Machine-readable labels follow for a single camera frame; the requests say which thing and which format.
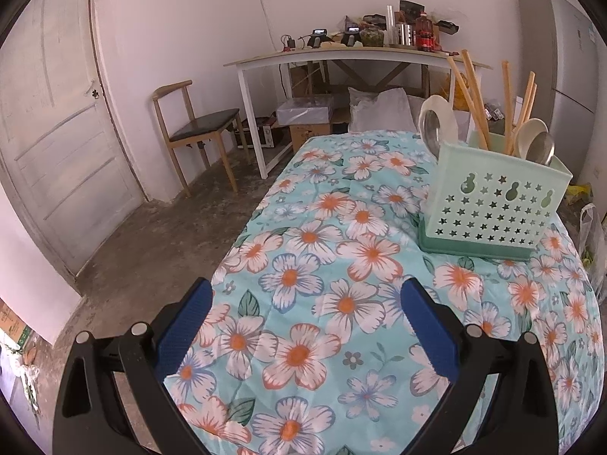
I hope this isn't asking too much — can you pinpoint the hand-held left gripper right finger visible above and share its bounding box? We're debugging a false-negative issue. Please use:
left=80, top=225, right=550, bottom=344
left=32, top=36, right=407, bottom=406
left=401, top=277, right=561, bottom=455

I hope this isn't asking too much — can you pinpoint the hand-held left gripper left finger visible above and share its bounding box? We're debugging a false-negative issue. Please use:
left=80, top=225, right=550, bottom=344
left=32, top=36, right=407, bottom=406
left=53, top=279, right=214, bottom=455

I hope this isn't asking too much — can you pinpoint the green star-cut utensil holder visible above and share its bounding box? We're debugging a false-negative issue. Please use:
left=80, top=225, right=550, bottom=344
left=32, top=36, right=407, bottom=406
left=417, top=130, right=574, bottom=262

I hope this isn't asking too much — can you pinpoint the white plastic spoon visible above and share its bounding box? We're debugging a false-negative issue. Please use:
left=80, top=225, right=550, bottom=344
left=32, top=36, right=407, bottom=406
left=513, top=118, right=551, bottom=158
left=418, top=95, right=460, bottom=152

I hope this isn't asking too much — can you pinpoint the tan bamboo chopstick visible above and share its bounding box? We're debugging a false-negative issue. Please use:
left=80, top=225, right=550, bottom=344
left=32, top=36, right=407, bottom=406
left=519, top=83, right=539, bottom=124
left=461, top=50, right=491, bottom=149
left=502, top=61, right=514, bottom=155
left=512, top=72, right=536, bottom=129
left=447, top=55, right=488, bottom=150

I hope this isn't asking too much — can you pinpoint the floral blue blanket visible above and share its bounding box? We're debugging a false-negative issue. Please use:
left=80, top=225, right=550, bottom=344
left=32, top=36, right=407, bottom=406
left=162, top=129, right=607, bottom=455

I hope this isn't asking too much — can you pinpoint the cardboard box with green print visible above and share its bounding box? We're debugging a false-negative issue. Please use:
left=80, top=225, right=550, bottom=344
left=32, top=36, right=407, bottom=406
left=0, top=298, right=33, bottom=352

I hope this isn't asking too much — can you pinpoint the white plastic bag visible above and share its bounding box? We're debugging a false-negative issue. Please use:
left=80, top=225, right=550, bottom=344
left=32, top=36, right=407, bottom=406
left=577, top=202, right=607, bottom=305

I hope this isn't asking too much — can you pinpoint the wooden chair black seat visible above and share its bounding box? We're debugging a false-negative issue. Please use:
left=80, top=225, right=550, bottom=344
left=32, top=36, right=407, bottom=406
left=152, top=80, right=250, bottom=198

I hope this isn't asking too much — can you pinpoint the yellow plastic bag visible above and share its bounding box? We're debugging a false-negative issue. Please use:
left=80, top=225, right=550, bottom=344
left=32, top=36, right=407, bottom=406
left=440, top=72, right=471, bottom=111
left=566, top=183, right=594, bottom=206

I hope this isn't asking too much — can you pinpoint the small white appliance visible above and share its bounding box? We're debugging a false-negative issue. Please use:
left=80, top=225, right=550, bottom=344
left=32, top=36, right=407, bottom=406
left=253, top=116, right=280, bottom=149

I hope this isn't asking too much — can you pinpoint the plain cardboard box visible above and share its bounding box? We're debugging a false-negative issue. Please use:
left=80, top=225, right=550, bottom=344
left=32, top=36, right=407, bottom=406
left=288, top=122, right=333, bottom=153

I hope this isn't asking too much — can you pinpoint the white sack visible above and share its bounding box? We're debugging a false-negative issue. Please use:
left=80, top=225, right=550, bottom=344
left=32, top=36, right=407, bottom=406
left=348, top=86, right=419, bottom=134

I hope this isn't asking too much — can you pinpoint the white wooden door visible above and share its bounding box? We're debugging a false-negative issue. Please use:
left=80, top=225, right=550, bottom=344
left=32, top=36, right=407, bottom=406
left=0, top=0, right=145, bottom=285

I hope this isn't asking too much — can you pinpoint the grey storage box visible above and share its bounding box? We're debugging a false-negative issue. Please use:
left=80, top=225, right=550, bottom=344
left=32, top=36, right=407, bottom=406
left=276, top=96, right=335, bottom=127

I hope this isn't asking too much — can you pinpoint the white table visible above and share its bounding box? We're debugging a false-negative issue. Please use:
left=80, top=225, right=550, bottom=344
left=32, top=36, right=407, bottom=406
left=223, top=47, right=494, bottom=181

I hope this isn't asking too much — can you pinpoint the metal cup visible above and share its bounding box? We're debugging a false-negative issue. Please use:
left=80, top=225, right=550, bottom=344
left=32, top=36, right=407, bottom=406
left=395, top=21, right=416, bottom=48

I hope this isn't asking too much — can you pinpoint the dark bottle red label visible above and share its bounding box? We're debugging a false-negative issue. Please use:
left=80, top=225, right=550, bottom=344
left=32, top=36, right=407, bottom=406
left=414, top=11, right=436, bottom=53

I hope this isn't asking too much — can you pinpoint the silver refrigerator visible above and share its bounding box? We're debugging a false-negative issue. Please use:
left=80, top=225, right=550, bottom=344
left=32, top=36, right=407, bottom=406
left=517, top=0, right=602, bottom=188

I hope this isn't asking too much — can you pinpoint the dark box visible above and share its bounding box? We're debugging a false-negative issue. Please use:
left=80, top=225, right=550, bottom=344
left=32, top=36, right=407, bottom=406
left=398, top=0, right=426, bottom=22

